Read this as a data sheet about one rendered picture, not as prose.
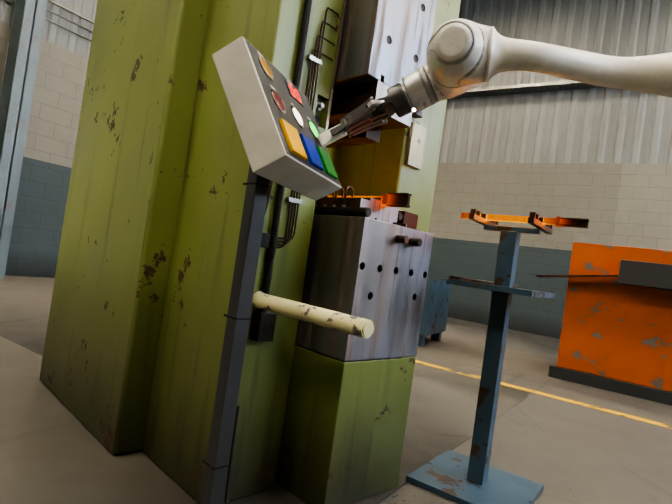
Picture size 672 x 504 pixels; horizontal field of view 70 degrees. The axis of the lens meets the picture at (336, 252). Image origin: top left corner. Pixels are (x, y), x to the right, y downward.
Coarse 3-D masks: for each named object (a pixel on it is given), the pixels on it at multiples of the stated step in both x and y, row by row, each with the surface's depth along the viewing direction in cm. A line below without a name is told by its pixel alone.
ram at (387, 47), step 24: (360, 0) 156; (384, 0) 152; (408, 0) 160; (432, 0) 170; (360, 24) 155; (384, 24) 153; (408, 24) 161; (432, 24) 171; (360, 48) 153; (384, 48) 154; (408, 48) 163; (336, 72) 160; (360, 72) 152; (384, 72) 155; (408, 72) 164
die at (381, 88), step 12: (360, 84) 159; (372, 84) 155; (384, 84) 156; (336, 96) 166; (348, 96) 162; (360, 96) 158; (372, 96) 154; (384, 96) 156; (336, 108) 165; (348, 108) 161; (336, 120) 172; (396, 120) 162; (408, 120) 166
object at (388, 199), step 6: (384, 198) 159; (390, 198) 159; (396, 198) 158; (402, 198) 156; (408, 198) 154; (384, 204) 160; (390, 204) 158; (396, 204) 157; (402, 204) 156; (408, 204) 155
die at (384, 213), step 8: (320, 200) 166; (328, 200) 163; (336, 200) 160; (352, 200) 155; (360, 200) 153; (368, 200) 155; (376, 200) 158; (376, 208) 158; (384, 208) 161; (392, 208) 164; (376, 216) 159; (384, 216) 162; (392, 216) 165
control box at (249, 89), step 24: (240, 48) 98; (240, 72) 97; (264, 72) 101; (240, 96) 97; (264, 96) 95; (288, 96) 112; (240, 120) 97; (264, 120) 95; (288, 120) 104; (312, 120) 124; (264, 144) 94; (264, 168) 95; (288, 168) 99; (312, 168) 106; (312, 192) 119
